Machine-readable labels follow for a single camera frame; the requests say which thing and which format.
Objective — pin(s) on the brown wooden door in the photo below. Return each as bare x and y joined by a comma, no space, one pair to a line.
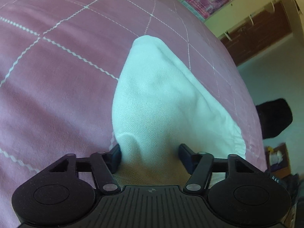
251,38

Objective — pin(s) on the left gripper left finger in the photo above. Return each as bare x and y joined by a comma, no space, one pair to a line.
103,166

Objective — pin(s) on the black object on floor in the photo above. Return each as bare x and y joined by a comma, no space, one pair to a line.
275,116

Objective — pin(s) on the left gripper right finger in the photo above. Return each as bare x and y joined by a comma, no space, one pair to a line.
199,166

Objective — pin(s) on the white pants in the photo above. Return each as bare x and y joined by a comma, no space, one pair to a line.
158,105

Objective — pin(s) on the brown box with items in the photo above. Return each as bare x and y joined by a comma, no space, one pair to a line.
278,162

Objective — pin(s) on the pink checked bedsheet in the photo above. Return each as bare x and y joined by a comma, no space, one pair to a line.
60,62

